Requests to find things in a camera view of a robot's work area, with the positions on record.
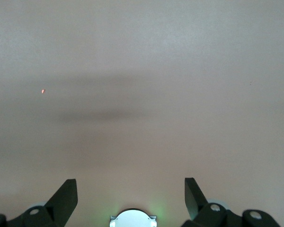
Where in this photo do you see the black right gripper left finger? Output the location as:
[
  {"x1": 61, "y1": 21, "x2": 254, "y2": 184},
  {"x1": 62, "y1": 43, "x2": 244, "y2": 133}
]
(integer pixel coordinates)
[{"x1": 7, "y1": 179, "x2": 78, "y2": 227}]

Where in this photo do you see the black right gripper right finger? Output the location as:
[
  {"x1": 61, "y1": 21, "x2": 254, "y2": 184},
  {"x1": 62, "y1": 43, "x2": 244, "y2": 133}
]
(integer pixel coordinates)
[{"x1": 181, "y1": 177, "x2": 247, "y2": 227}]

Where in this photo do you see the brown table mat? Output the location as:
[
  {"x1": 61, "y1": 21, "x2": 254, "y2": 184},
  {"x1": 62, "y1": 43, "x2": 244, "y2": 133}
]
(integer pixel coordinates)
[{"x1": 0, "y1": 0, "x2": 284, "y2": 227}]

